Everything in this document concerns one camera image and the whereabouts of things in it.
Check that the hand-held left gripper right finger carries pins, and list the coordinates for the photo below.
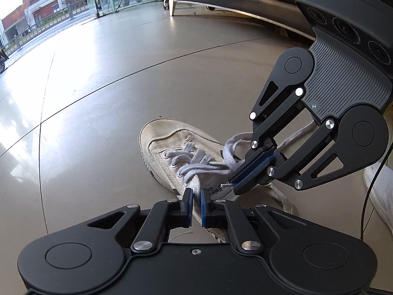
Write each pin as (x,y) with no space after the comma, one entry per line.
(203,209)

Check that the black leather sofa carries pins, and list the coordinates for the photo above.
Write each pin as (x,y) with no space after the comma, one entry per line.
(230,0)

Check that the white canvas shoe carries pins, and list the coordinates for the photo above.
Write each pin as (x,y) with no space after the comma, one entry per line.
(159,135)

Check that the white mesh sneaker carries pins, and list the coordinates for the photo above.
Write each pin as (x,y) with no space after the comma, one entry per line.
(380,196)

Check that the white shoelace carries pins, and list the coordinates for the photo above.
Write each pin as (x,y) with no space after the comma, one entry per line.
(196,159)

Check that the stone railing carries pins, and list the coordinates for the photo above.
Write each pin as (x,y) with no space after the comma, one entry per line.
(46,18)

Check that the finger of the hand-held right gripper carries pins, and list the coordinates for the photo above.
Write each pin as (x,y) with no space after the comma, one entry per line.
(254,181)
(258,159)

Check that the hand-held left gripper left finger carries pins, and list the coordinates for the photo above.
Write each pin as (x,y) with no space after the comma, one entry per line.
(187,206)

